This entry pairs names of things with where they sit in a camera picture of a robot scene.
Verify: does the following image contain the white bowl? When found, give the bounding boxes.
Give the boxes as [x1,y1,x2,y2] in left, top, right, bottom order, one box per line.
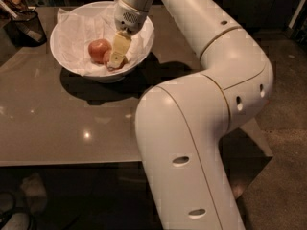
[49,1,156,84]

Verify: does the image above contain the black mesh pen cup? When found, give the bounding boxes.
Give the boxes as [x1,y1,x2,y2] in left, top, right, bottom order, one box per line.
[12,11,47,47]

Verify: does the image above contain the red apple with sticker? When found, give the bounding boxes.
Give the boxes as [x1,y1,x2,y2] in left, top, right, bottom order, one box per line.
[103,50,127,71]

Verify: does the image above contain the white object under table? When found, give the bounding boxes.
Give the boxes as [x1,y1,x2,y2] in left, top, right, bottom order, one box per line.
[0,172,49,230]

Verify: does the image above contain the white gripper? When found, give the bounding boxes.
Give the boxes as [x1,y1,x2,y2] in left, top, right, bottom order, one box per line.
[107,0,147,69]

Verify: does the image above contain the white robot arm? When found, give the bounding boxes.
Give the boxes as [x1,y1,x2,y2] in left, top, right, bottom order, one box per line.
[114,0,273,230]

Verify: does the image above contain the white crumpled paper liner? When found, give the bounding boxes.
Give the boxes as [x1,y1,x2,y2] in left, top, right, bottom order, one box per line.
[57,0,154,77]

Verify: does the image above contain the items in pen cup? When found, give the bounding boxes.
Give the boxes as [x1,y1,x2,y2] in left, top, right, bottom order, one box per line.
[0,0,30,21]

